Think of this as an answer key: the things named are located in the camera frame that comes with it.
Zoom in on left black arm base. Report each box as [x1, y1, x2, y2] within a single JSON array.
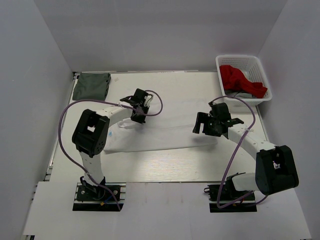
[[72, 176, 126, 212]]

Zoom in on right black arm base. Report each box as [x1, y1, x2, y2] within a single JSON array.
[[203, 172, 257, 213]]

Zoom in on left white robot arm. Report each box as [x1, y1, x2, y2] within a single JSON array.
[[72, 88, 153, 200]]

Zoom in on white t shirt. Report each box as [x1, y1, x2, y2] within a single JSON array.
[[103, 98, 218, 155]]

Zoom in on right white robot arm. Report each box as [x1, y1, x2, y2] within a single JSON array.
[[193, 103, 299, 200]]

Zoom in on folded dark green t shirt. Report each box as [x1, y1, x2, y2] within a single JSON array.
[[72, 73, 111, 101]]

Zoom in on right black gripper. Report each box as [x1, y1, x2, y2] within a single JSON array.
[[193, 112, 222, 137]]

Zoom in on white plastic basket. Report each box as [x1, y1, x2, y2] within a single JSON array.
[[215, 54, 273, 106]]

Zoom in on red t shirt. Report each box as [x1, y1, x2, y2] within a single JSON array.
[[219, 65, 268, 99]]

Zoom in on grey t shirt in basket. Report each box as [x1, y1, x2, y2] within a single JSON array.
[[225, 90, 256, 99]]

